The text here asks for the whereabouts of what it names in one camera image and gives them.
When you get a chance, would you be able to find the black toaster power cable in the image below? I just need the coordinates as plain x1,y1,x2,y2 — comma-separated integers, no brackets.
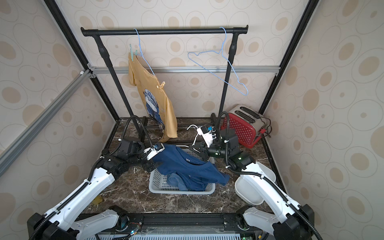
254,115,273,140

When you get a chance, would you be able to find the yellow plastic clothespin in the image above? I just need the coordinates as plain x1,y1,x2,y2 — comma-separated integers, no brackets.
157,82,166,89

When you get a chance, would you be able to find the white plastic bin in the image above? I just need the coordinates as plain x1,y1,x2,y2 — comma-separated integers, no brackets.
235,162,276,206

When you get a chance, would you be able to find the teal plastic clothespin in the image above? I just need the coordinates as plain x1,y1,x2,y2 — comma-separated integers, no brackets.
130,44,138,62

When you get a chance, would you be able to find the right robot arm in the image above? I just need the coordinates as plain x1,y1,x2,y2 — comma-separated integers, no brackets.
189,139,322,240

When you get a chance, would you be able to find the mustard yellow t-shirt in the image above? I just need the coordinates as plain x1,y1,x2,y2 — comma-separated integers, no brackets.
129,56,178,143

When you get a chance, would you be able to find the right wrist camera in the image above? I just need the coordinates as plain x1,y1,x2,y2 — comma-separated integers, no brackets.
197,126,213,148

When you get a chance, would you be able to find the navy blue t-shirt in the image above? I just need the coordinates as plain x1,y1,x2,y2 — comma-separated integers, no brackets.
152,144,230,191

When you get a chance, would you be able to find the red polka dot toaster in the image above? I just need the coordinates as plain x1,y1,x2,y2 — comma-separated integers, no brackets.
229,105,272,149

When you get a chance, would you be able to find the pale blue wire hanger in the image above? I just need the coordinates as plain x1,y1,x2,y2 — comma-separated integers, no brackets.
133,28,156,76

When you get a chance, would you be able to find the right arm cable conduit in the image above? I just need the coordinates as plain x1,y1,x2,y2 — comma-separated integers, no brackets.
211,111,324,240

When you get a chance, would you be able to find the yellow object on table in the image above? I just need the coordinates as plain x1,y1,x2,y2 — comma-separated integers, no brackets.
91,195,103,206

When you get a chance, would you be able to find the light blue t-shirt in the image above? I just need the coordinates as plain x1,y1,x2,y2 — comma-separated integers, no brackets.
167,173,189,191

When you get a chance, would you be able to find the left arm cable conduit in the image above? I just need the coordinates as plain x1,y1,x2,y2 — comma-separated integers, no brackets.
28,115,154,240

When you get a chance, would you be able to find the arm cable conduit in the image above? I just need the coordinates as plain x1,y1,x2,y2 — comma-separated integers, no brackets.
28,115,154,240
211,111,324,240

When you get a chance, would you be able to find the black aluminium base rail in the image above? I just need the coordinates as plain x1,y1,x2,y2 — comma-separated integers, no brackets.
50,206,301,240

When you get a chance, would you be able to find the light blue plastic hanger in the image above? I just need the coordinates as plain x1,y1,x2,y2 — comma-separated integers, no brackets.
187,26,250,97

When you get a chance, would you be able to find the black clothes rack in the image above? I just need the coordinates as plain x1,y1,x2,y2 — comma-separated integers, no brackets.
80,25,249,142

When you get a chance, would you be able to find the white plastic basket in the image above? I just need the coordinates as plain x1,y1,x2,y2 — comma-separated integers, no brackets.
149,146,218,195

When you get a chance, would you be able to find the white wire hanger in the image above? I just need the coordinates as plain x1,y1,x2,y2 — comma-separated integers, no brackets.
175,124,204,148

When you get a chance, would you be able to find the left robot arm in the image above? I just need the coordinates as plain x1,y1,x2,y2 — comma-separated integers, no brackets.
27,138,165,240

